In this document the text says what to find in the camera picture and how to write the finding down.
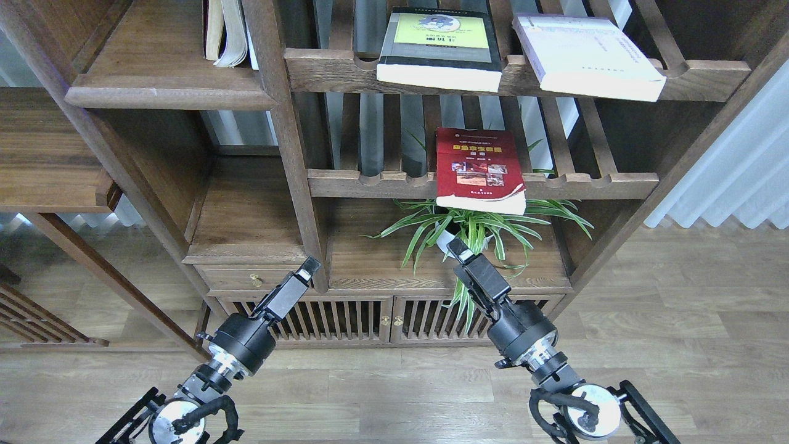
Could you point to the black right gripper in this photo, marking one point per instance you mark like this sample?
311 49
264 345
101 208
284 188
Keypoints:
519 330

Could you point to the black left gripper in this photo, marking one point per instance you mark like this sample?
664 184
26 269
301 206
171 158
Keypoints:
244 342

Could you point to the red paperback book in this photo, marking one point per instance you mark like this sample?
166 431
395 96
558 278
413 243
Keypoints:
479 170

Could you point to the white lavender book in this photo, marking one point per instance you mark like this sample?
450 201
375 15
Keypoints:
587 56

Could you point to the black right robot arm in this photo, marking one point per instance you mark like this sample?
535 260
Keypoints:
563 404

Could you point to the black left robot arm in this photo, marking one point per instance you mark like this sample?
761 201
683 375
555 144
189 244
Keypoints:
182 417

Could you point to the upright cream books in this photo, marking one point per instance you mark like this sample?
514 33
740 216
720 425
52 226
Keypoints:
225 34

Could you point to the white plant pot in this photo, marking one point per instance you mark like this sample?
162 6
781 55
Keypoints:
445 237

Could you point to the green spider plant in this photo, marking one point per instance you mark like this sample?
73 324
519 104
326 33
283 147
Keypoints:
476 228

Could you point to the dark wooden bookshelf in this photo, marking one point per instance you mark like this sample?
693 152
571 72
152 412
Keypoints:
244 170

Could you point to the yellow and black book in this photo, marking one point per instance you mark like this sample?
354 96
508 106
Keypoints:
440 48

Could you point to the white sheer curtain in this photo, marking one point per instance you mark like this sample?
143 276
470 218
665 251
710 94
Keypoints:
744 174

